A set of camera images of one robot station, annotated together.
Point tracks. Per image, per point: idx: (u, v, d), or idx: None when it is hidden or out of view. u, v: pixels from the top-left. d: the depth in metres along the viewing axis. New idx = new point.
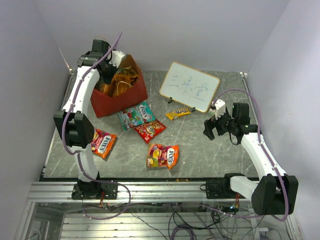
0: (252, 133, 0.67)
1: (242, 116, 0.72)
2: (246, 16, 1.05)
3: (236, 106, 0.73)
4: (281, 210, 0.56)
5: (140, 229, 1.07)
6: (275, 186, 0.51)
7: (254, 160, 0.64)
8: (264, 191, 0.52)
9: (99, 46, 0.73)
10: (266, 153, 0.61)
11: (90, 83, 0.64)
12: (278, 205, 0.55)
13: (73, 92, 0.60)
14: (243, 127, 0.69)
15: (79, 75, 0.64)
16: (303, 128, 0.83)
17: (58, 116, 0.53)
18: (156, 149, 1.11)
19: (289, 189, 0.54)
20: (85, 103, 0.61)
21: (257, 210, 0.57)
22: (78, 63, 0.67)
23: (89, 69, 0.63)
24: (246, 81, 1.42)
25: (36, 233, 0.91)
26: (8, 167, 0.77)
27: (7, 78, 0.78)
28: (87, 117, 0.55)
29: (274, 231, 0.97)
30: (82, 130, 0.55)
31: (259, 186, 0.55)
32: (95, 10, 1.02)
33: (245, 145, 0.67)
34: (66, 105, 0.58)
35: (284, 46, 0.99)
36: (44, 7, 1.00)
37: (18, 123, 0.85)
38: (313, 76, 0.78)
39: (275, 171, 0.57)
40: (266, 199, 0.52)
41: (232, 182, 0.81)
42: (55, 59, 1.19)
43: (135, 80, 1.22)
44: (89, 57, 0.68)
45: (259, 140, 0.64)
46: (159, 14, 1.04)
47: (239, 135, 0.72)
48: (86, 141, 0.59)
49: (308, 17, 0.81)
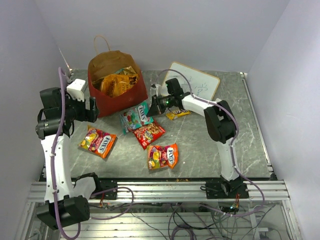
0: (185, 96, 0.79)
1: (176, 90, 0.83)
2: (245, 15, 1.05)
3: (168, 83, 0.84)
4: (231, 130, 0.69)
5: (140, 229, 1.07)
6: (214, 110, 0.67)
7: (199, 112, 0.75)
8: (210, 117, 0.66)
9: (51, 99, 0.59)
10: (200, 101, 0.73)
11: (63, 153, 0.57)
12: (227, 125, 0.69)
13: (50, 175, 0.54)
14: (179, 97, 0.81)
15: (46, 150, 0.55)
16: (302, 129, 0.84)
17: (44, 211, 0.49)
18: (156, 151, 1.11)
19: (224, 108, 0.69)
20: (68, 180, 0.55)
21: (218, 139, 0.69)
22: (40, 135, 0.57)
23: (56, 140, 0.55)
24: (246, 81, 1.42)
25: (36, 233, 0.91)
26: (8, 166, 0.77)
27: (7, 77, 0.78)
28: (77, 197, 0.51)
29: (275, 231, 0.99)
30: (79, 212, 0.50)
31: (206, 121, 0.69)
32: (95, 11, 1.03)
33: (186, 105, 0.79)
34: (48, 193, 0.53)
35: (285, 46, 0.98)
36: (43, 7, 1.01)
37: (18, 123, 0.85)
38: (313, 77, 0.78)
39: (209, 104, 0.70)
40: (215, 123, 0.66)
41: (223, 173, 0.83)
42: (54, 58, 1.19)
43: (133, 80, 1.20)
44: (49, 120, 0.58)
45: (192, 95, 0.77)
46: (160, 15, 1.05)
47: (180, 105, 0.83)
48: (86, 217, 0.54)
49: (309, 17, 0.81)
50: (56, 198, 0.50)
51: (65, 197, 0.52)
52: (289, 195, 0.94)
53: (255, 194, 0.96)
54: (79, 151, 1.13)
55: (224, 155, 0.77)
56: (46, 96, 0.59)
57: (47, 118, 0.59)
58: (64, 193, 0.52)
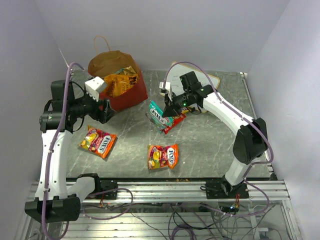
0: (210, 97, 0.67)
1: (193, 84, 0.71)
2: (245, 14, 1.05)
3: (183, 77, 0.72)
4: (261, 150, 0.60)
5: (140, 229, 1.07)
6: (249, 132, 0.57)
7: (224, 121, 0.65)
8: (245, 142, 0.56)
9: (60, 91, 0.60)
10: (229, 109, 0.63)
11: (62, 151, 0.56)
12: (259, 147, 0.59)
13: (44, 172, 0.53)
14: (199, 91, 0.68)
15: (45, 144, 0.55)
16: (303, 129, 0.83)
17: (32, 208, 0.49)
18: (156, 151, 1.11)
19: (261, 129, 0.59)
20: (61, 180, 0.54)
21: (244, 160, 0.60)
22: (42, 126, 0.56)
23: (56, 136, 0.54)
24: (246, 81, 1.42)
25: (36, 233, 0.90)
26: (8, 166, 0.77)
27: (6, 77, 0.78)
28: (66, 199, 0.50)
29: (275, 231, 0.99)
30: (66, 214, 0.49)
31: (237, 141, 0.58)
32: (95, 11, 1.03)
33: (208, 108, 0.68)
34: (38, 189, 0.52)
35: (285, 46, 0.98)
36: (43, 7, 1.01)
37: (18, 123, 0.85)
38: (313, 76, 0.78)
39: (243, 120, 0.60)
40: (248, 148, 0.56)
41: (228, 178, 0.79)
42: (54, 58, 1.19)
43: (133, 80, 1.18)
44: (53, 113, 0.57)
45: (220, 99, 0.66)
46: (160, 15, 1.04)
47: (199, 101, 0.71)
48: (74, 217, 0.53)
49: (309, 16, 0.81)
50: (45, 197, 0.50)
51: (54, 198, 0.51)
52: (288, 195, 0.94)
53: (255, 194, 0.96)
54: (79, 151, 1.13)
55: (236, 169, 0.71)
56: (56, 87, 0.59)
57: (52, 110, 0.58)
58: (54, 194, 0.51)
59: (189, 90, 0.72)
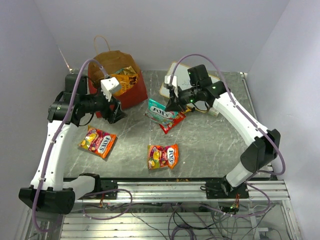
0: (223, 98, 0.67)
1: (203, 80, 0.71)
2: (245, 14, 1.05)
3: (193, 72, 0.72)
4: (268, 160, 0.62)
5: (140, 229, 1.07)
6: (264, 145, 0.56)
7: (235, 126, 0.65)
8: (258, 155, 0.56)
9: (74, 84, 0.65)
10: (243, 115, 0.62)
11: (63, 144, 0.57)
12: (269, 158, 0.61)
13: (43, 162, 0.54)
14: (211, 89, 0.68)
15: (50, 134, 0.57)
16: (303, 129, 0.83)
17: (25, 194, 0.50)
18: (156, 151, 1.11)
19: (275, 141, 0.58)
20: (58, 172, 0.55)
21: (251, 168, 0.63)
22: (49, 116, 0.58)
23: (60, 128, 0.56)
24: (246, 81, 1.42)
25: (36, 233, 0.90)
26: (8, 166, 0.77)
27: (6, 77, 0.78)
28: (61, 191, 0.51)
29: (275, 231, 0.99)
30: (57, 205, 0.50)
31: (248, 150, 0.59)
32: (94, 12, 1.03)
33: (220, 110, 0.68)
34: (35, 176, 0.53)
35: (285, 46, 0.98)
36: (43, 7, 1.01)
37: (18, 123, 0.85)
38: (313, 76, 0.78)
39: (258, 130, 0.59)
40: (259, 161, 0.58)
41: (230, 179, 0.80)
42: (54, 58, 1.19)
43: (133, 80, 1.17)
44: (62, 104, 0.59)
45: (234, 102, 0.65)
46: (159, 15, 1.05)
47: (208, 98, 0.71)
48: (65, 210, 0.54)
49: (309, 16, 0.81)
50: (40, 186, 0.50)
51: (48, 188, 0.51)
52: (288, 195, 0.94)
53: (255, 194, 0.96)
54: (79, 151, 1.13)
55: (241, 172, 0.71)
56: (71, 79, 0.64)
57: (62, 101, 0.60)
58: (49, 184, 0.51)
59: (198, 85, 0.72)
